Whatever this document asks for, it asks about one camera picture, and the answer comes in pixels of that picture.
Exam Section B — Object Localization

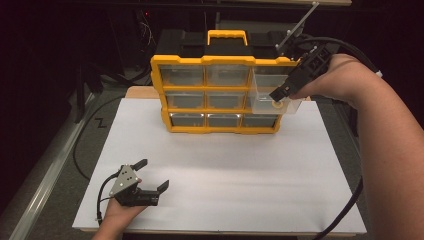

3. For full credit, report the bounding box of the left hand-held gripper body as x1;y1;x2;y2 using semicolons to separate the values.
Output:
109;164;160;207

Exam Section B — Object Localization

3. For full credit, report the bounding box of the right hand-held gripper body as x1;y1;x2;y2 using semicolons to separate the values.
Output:
275;1;334;98

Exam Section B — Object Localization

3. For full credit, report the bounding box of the clear plastic drawer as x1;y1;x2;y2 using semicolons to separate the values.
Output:
249;65;303;115

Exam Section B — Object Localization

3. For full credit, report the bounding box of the person's right hand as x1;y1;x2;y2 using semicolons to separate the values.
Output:
289;53;361;108

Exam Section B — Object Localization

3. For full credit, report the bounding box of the person's left hand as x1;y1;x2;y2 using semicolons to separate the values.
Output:
101;199;148;231

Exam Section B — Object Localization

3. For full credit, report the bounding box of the white board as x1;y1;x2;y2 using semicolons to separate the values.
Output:
72;97;368;234

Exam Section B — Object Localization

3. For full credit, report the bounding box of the yellow and black organizer cabinet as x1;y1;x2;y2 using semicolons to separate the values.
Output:
149;29;307;135

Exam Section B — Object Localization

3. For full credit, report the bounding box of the set of clear drawers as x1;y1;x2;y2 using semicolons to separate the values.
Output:
159;64;279;128

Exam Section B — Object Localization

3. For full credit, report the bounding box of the left hand-held gripper cable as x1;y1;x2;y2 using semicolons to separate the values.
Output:
96;171;120;226

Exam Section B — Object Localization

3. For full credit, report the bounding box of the hand-held gripper cable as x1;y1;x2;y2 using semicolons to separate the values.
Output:
298;35;383;240
96;171;120;226

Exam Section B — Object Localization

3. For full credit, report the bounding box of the right hand-held gripper cable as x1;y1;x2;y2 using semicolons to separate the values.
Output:
298;35;383;240

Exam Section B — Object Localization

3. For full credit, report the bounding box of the black floor cable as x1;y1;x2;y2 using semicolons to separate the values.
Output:
72;95;126;182

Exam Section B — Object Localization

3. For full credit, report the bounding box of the bundle of thin wires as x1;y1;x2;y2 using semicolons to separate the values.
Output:
134;9;157;51

